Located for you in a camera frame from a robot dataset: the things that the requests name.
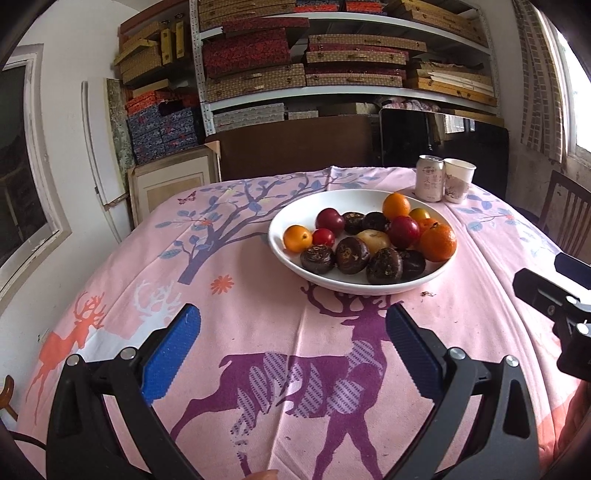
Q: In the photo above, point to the stack of red patterned boxes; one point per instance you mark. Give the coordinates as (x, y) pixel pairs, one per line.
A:
(244, 50)

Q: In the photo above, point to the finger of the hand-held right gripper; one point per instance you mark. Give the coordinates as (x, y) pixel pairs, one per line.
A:
(540, 290)
(575, 270)

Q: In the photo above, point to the stack of light wooden boxes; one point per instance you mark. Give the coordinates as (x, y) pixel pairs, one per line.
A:
(452, 85)

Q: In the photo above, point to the white drink can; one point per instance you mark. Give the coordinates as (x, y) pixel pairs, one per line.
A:
(428, 180)

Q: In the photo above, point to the large red apple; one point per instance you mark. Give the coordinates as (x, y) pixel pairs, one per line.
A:
(403, 233)

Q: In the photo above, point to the pile of yellow woven cases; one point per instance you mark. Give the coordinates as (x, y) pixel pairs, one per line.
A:
(143, 62)

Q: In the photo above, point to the black panel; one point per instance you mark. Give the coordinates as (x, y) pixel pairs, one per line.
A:
(406, 138)

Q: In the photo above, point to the white paper cup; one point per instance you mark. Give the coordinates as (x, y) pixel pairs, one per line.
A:
(458, 182)

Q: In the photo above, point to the white framed window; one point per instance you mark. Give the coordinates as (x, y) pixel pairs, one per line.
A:
(18, 184)

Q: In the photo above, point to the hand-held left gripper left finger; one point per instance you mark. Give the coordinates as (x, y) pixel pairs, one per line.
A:
(173, 355)

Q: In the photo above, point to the green mottled slab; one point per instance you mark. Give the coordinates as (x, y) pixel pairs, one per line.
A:
(119, 124)

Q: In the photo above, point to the white oval plate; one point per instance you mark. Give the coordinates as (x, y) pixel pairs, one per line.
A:
(314, 203)

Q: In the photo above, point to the dark brown water chestnut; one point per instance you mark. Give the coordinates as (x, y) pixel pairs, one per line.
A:
(353, 222)
(413, 265)
(384, 266)
(317, 259)
(352, 255)
(375, 220)

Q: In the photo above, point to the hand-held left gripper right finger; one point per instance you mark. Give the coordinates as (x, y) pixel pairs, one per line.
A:
(413, 355)

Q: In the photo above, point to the stack of white patterned boxes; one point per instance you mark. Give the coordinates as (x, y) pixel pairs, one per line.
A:
(249, 115)

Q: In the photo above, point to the white metal shelf unit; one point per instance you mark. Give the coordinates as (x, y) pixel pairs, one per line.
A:
(295, 94)

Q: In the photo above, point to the stack of orange boxes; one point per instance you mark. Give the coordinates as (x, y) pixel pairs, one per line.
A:
(152, 99)

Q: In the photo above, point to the bright window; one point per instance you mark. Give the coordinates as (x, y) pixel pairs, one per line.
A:
(577, 92)

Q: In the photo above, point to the brown board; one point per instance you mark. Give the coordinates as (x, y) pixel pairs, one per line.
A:
(295, 147)

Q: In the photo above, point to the beige framed panel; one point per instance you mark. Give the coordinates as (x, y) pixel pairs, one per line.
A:
(171, 184)

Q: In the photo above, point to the pale yellow potato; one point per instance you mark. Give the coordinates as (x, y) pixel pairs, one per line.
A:
(374, 239)

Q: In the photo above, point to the pink printed tablecloth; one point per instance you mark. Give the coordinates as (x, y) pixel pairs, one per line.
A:
(138, 258)

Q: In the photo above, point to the small red apple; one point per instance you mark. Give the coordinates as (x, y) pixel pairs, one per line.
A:
(330, 218)

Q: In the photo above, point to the dark wooden chair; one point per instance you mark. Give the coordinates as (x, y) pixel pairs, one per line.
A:
(572, 187)

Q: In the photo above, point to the curved brown wooden piece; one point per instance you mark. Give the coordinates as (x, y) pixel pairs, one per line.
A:
(7, 392)

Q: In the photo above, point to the pink folded cloth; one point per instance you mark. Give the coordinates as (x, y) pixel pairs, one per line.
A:
(411, 105)

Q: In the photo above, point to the beige checked curtain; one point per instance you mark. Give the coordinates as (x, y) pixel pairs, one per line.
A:
(538, 92)

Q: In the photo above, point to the stack of blue patterned boxes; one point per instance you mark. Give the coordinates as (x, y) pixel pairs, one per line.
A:
(157, 136)

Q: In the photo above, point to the small red plum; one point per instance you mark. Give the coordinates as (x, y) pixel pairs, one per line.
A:
(324, 237)

